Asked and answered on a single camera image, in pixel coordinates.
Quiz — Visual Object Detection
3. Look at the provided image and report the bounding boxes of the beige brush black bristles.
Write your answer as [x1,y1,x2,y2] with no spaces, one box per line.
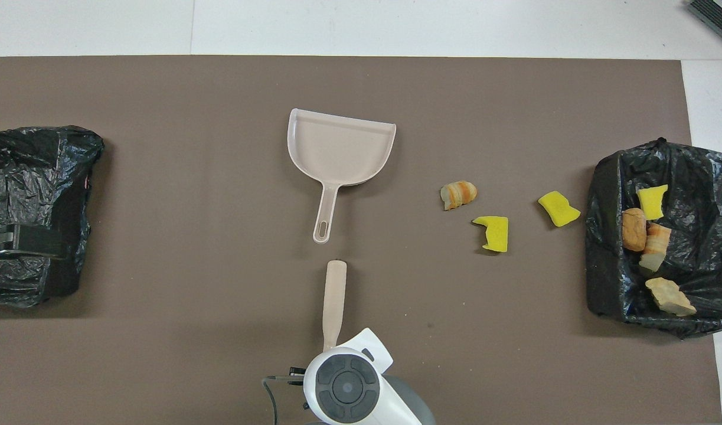
[322,260,348,352]

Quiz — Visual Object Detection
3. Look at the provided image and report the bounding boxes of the beige plastic dustpan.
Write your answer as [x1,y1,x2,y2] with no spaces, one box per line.
[287,108,397,244]

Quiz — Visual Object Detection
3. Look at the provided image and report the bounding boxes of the striped toy croissant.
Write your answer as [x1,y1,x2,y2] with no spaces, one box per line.
[440,181,478,211]
[639,223,672,272]

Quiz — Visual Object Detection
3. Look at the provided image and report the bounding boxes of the notched yellow sponge piece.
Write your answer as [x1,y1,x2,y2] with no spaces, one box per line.
[472,215,509,253]

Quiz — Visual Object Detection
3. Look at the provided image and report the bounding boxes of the wavy yellow sponge piece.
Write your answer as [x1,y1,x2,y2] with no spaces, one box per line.
[538,190,581,228]

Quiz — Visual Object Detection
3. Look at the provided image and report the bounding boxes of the brown toy bread loaf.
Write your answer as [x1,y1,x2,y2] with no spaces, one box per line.
[622,208,648,253]

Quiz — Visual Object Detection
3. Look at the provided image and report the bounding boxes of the pale toy pastry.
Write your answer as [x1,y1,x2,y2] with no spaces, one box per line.
[645,277,697,317]

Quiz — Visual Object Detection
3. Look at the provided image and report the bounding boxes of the rectangular yellow green sponge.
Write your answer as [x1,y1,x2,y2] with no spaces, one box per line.
[636,184,669,221]

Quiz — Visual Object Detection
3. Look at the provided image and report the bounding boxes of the black bag lined bin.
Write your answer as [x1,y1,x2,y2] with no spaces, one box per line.
[585,138,722,340]
[0,125,105,308]

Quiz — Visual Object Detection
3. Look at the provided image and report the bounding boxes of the brown table mat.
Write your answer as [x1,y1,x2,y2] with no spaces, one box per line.
[0,56,721,425]

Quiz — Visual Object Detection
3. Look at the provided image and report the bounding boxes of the grey ribbed panel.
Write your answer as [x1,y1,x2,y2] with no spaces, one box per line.
[688,0,722,51]

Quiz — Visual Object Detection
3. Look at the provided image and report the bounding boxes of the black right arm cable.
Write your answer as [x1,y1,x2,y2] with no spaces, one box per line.
[262,374,305,425]

